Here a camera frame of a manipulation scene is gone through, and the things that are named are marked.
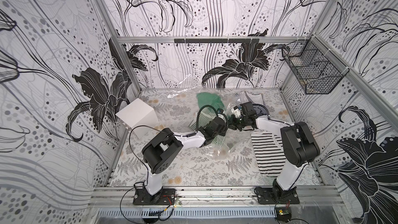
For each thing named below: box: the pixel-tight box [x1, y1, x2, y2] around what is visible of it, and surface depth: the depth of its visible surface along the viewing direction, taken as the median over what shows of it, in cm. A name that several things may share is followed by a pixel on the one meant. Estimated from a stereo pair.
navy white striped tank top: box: [244, 90, 268, 116], surface depth 113 cm
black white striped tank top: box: [250, 131, 287, 177], surface depth 87 cm
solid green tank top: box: [195, 91, 225, 111], surface depth 114 cm
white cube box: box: [115, 98, 160, 139], surface depth 92 cm
